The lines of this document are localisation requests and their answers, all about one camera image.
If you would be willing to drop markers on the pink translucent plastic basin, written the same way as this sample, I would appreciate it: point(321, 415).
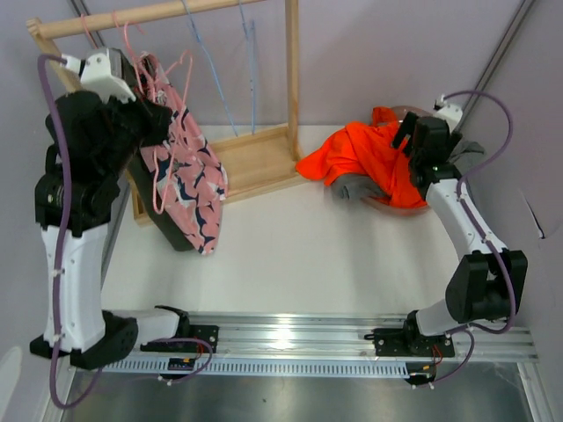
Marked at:
point(409, 110)

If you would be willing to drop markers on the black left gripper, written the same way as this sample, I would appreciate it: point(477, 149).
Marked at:
point(157, 118)

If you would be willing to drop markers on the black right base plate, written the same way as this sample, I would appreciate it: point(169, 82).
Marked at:
point(389, 342)

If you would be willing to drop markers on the wooden clothes rack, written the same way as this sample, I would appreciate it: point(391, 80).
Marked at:
point(256, 163)

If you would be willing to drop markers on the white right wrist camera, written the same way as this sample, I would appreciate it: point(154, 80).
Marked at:
point(449, 112)

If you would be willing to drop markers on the blue wire hanger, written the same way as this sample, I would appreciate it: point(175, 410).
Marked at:
point(199, 40)
point(248, 28)

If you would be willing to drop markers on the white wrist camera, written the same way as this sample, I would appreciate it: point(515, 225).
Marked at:
point(105, 71)
point(449, 112)

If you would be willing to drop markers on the dark olive shorts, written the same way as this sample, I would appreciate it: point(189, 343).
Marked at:
point(142, 180)

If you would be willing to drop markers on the grey shorts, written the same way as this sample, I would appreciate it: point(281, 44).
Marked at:
point(464, 156)

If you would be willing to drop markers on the white slotted cable duct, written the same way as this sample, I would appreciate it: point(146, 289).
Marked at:
point(174, 366)

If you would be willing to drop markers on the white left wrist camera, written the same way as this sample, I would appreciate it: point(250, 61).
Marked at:
point(105, 71)

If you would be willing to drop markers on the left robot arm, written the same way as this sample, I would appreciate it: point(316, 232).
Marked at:
point(94, 142)

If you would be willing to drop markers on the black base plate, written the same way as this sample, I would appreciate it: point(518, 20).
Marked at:
point(389, 342)
point(178, 344)

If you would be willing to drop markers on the aluminium mounting rail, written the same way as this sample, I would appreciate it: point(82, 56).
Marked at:
point(285, 336)

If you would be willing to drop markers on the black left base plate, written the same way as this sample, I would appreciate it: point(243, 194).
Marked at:
point(178, 344)

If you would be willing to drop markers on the pink patterned shorts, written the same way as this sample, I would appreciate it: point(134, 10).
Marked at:
point(199, 180)

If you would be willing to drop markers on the orange shorts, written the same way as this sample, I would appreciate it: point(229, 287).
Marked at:
point(365, 150)
point(382, 116)

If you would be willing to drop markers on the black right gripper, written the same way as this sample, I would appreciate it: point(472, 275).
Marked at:
point(405, 129)

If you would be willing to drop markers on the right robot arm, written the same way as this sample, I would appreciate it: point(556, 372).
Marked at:
point(488, 282)

